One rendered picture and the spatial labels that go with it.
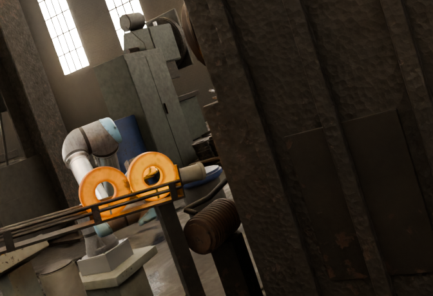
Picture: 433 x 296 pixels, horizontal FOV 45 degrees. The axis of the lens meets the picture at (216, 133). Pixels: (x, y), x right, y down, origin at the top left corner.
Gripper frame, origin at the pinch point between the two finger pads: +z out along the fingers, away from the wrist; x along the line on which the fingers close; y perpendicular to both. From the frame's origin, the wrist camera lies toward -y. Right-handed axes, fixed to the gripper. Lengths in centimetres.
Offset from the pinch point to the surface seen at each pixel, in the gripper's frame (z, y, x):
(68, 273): -23.0, -18.4, -32.1
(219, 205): -8.9, -18.8, 19.9
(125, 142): -358, 83, 87
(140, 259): -77, -25, 1
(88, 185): 1.7, 2.4, -19.4
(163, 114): -370, 100, 143
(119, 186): 0.8, -1.1, -10.9
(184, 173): 0.6, -5.0, 10.0
